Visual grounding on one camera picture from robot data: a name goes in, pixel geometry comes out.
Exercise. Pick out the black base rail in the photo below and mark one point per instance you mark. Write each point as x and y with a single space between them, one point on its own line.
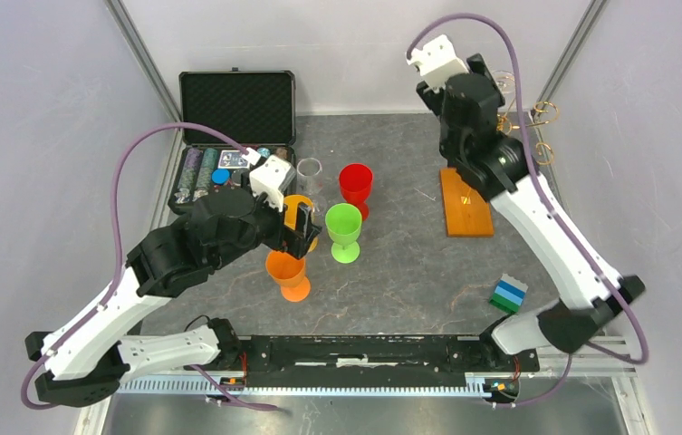
353 366

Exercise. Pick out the black poker chip case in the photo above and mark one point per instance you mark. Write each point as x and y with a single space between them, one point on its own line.
256 109

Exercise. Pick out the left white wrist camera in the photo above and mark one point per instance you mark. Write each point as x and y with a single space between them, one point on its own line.
270 176

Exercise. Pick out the orange wine glass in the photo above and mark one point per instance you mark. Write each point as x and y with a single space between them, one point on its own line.
289 274

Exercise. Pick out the clear wine glass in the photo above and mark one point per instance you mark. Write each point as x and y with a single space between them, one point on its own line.
310 182

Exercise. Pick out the green wine glass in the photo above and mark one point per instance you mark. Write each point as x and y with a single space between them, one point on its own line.
343 222

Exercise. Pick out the red wine glass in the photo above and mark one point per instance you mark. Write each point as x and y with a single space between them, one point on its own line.
355 183

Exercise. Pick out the gold wire glass rack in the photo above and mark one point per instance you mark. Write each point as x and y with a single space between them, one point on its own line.
466 213

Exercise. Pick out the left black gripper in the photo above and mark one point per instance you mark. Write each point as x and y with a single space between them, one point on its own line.
287 239

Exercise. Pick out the yellow wine glass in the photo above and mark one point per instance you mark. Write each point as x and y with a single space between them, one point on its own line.
290 212

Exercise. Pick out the blue poker chip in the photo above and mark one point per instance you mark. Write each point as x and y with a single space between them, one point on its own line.
220 177

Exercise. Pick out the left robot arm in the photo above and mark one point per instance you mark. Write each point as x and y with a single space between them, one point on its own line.
88 359

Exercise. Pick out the blue green brick stack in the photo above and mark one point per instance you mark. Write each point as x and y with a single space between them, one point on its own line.
509 294

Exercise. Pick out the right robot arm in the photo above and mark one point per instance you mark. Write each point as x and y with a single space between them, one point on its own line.
466 100

